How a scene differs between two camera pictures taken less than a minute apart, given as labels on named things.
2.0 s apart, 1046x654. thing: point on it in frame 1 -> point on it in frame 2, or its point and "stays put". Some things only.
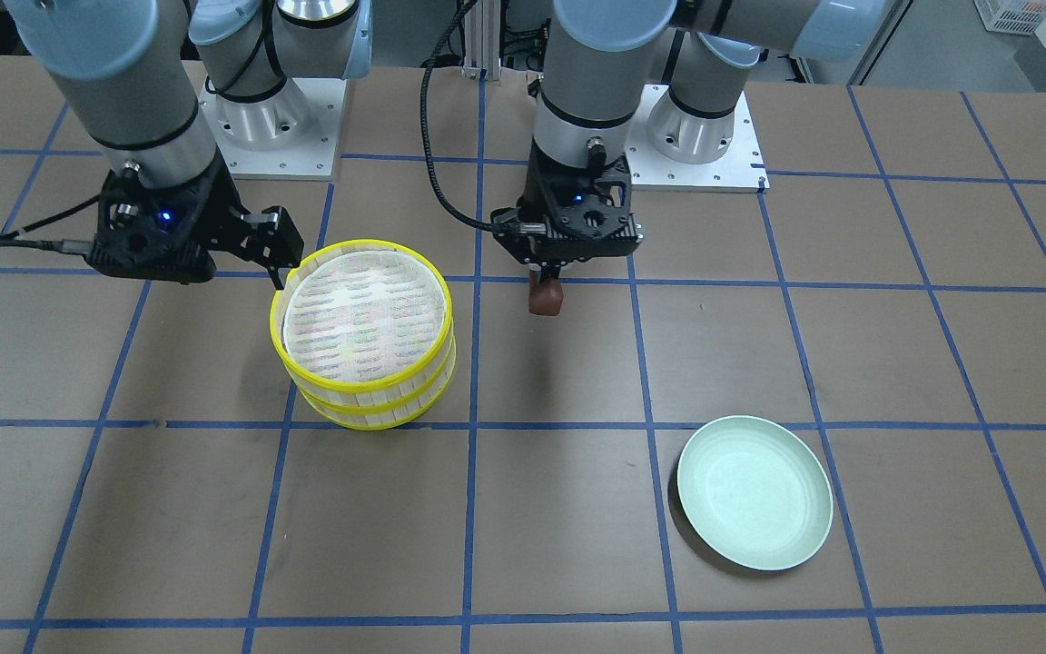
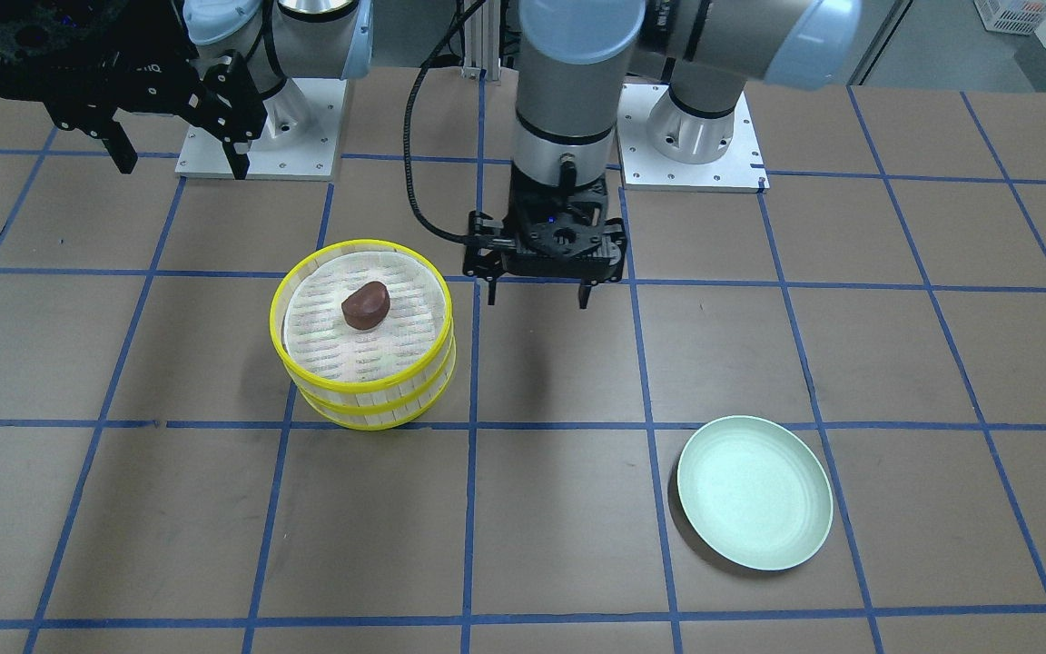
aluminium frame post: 482,40 stays put
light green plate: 754,492 stays put
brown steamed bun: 545,299 -> 367,306
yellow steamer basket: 361,322 stays put
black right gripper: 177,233 -> 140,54
